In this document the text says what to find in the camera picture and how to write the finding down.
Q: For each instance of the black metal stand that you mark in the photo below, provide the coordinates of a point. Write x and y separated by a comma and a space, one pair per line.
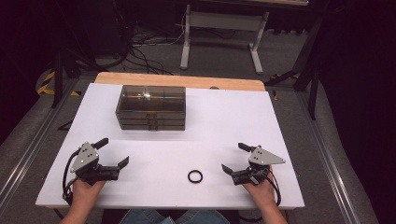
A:
313, 81
57, 81

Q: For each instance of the aluminium rail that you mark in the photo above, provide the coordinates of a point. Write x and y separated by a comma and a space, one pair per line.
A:
330, 161
28, 155

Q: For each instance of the wooden table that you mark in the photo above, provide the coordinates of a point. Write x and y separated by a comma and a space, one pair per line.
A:
174, 80

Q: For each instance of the person's right hand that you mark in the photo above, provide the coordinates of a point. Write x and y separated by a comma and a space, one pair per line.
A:
263, 193

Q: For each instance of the clear brown drawer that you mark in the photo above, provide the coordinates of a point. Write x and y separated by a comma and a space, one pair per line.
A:
137, 127

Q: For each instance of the person's left hand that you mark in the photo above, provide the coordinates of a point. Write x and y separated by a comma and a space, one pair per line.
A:
85, 193

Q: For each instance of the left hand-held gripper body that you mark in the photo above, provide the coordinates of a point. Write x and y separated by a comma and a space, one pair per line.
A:
84, 157

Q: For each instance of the black triangular bracket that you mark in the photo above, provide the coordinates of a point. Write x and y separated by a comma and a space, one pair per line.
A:
66, 126

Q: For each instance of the person's blue jeans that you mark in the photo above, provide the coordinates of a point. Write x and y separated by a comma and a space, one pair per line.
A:
199, 217

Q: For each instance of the white desk frame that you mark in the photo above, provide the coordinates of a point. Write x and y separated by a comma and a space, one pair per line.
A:
224, 21

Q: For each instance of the white board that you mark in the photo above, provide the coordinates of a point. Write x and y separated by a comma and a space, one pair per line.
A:
199, 124

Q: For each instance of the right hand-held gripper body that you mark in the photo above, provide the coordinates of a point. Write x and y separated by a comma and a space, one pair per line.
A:
264, 157

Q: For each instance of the clear brown drawer box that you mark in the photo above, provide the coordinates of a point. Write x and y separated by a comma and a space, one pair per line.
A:
151, 102

